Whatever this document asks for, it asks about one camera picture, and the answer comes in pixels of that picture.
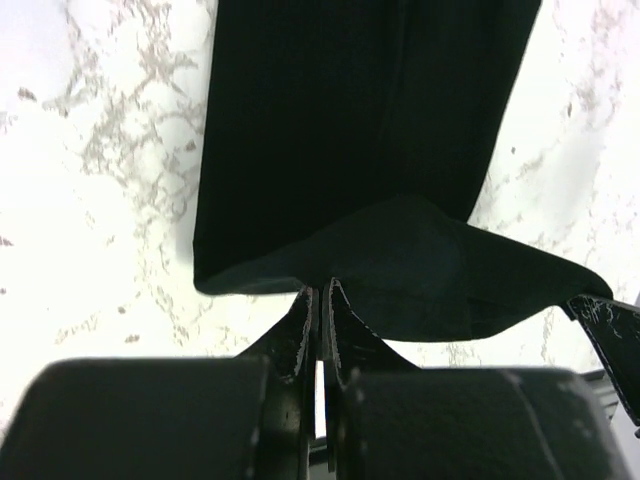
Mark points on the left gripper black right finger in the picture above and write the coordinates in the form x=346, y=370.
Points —
x=387, y=418

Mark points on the black t shirt with logo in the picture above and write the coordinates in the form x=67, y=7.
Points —
x=348, y=141

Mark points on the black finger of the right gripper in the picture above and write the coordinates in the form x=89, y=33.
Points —
x=613, y=329

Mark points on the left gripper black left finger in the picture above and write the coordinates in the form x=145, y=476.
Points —
x=245, y=417

